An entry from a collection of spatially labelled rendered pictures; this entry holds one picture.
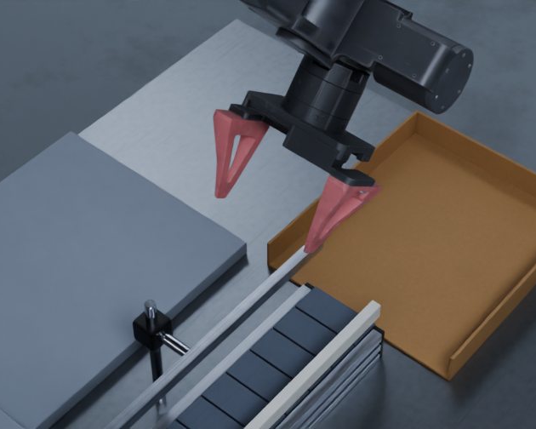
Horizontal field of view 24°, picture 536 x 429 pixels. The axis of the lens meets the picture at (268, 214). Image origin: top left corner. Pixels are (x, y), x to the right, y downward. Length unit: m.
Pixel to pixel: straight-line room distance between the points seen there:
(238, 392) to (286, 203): 0.32
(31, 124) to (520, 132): 1.12
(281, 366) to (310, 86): 0.41
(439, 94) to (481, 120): 1.94
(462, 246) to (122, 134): 0.47
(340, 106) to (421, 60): 0.09
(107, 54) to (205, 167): 1.51
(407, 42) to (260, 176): 0.64
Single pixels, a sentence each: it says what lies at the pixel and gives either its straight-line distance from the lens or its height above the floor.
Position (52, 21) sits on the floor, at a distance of 3.19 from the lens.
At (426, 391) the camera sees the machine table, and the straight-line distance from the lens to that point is 1.37.
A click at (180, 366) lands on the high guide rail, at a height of 0.96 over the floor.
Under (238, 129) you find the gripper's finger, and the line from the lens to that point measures 1.05.
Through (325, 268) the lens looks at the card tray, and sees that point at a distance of 1.46.
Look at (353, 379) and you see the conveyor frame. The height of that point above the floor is 0.84.
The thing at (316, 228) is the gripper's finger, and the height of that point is 1.20.
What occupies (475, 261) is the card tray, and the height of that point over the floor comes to 0.83.
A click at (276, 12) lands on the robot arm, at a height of 1.39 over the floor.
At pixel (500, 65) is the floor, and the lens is 3.06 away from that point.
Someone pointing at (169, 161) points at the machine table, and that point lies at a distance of 1.59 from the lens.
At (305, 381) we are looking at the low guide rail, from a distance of 1.26.
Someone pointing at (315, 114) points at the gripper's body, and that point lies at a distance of 1.00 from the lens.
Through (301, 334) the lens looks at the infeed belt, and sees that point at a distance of 1.34.
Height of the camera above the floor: 1.94
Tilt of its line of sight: 47 degrees down
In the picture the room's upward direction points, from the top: straight up
